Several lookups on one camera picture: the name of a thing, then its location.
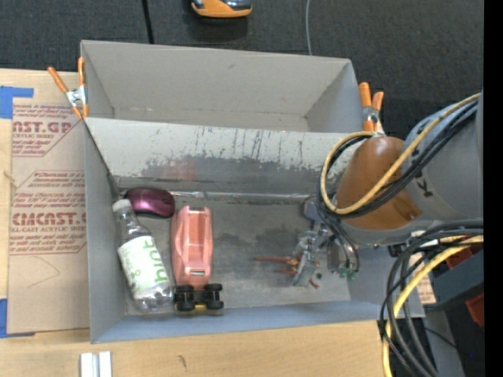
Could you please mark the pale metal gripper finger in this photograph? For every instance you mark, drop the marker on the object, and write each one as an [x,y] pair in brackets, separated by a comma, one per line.
[308,245]
[304,274]

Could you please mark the red thin-pronged tool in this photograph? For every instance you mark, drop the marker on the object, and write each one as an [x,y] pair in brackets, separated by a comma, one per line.
[271,258]

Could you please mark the grey metal bin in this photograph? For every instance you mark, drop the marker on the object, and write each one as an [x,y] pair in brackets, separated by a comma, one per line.
[243,246]

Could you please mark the pink tape dispenser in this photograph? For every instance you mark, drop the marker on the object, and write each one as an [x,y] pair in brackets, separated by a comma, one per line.
[192,246]

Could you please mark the clear plastic bottle green label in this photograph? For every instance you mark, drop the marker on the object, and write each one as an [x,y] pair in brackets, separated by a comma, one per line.
[143,265]

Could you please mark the purple computer mouse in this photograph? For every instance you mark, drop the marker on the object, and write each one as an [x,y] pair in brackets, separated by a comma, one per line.
[151,202]

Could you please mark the brown cardboard board red print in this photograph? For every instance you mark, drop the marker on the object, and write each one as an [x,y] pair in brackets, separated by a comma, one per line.
[47,273]

